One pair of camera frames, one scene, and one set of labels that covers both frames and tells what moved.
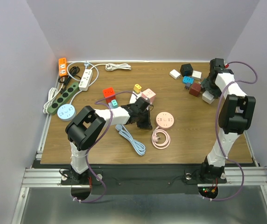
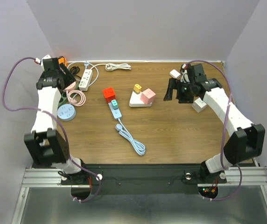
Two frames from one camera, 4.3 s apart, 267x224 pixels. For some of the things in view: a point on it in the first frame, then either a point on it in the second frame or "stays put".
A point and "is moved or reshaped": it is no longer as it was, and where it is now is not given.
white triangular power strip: x=134 y=96 stays put
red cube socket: x=108 y=92 stays put
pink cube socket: x=149 y=95 stays put
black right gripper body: x=213 y=88 -> x=185 y=92
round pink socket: x=165 y=120 -> x=71 y=87
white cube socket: x=208 y=97 is moved or reshaped
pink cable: x=155 y=138 -> x=73 y=101
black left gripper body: x=140 y=113 -> x=68 y=77
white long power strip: x=86 y=80 stays put
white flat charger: x=175 y=74 stays put
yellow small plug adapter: x=137 y=88 stays put
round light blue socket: x=66 y=112 stays put
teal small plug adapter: x=115 y=103 stays put
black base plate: x=141 y=180 stays put
